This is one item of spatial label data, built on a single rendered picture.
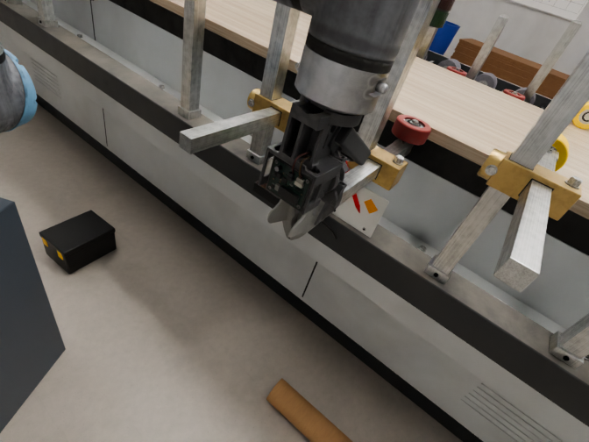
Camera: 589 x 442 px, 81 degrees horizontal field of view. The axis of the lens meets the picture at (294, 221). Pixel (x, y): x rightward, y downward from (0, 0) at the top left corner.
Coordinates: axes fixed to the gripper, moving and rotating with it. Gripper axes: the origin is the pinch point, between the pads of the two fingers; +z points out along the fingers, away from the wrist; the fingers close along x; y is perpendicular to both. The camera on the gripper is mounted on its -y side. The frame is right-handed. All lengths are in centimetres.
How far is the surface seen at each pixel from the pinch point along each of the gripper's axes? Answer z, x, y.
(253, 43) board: -8, -52, -45
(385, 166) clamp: -4.6, 2.0, -24.9
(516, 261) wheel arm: -13.5, 24.2, -0.1
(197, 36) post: -9, -54, -26
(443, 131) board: -9.1, 5.2, -47.1
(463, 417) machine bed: 67, 55, -50
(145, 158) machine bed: 60, -106, -49
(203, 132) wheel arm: -3.0, -24.3, -3.4
